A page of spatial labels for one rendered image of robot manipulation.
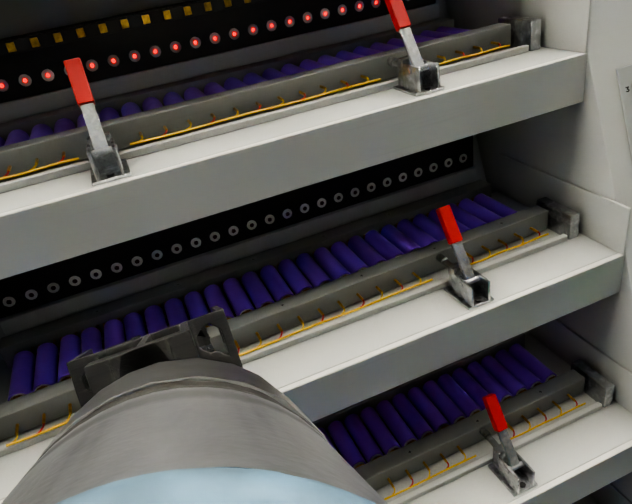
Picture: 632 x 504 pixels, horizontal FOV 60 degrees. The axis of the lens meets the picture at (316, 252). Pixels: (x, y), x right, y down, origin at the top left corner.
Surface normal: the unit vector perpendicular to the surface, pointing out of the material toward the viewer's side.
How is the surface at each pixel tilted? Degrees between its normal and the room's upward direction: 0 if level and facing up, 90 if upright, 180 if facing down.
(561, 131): 90
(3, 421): 111
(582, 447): 21
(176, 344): 81
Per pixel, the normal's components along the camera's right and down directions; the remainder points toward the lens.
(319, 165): 0.36, 0.42
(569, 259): -0.15, -0.85
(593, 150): -0.92, 0.31
